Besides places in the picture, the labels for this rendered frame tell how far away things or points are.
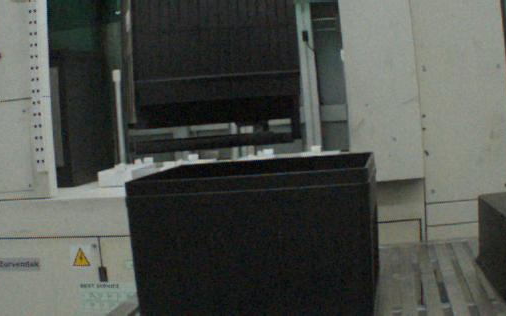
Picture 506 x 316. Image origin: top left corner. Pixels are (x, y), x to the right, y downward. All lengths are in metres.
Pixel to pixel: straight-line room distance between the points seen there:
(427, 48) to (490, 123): 0.17
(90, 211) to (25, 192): 0.14
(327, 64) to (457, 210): 0.99
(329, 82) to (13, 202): 1.07
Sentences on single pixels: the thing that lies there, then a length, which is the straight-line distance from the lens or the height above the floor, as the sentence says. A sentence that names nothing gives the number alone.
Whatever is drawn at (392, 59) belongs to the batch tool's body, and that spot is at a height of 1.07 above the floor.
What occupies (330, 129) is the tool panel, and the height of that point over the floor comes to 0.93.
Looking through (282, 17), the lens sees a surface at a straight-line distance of 1.06.
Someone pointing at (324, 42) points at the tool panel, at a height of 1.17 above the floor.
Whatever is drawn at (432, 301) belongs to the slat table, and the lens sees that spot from 1.01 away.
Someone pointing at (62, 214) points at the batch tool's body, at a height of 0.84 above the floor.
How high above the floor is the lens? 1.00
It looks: 3 degrees down
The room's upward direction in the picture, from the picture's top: 4 degrees counter-clockwise
